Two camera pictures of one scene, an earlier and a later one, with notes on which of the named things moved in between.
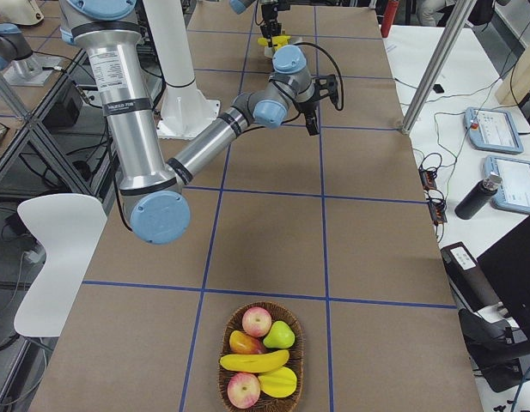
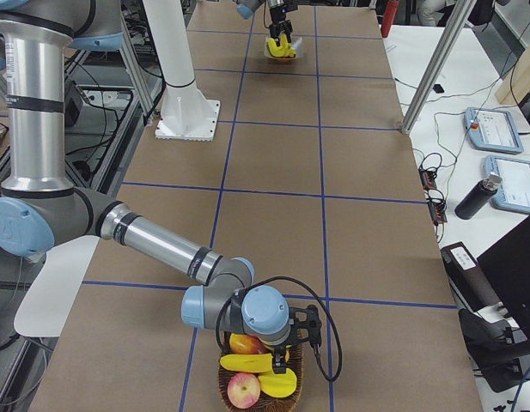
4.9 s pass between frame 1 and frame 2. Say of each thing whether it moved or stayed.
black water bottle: stayed
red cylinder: stayed
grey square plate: stayed
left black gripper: moved
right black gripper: moved
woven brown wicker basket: stayed
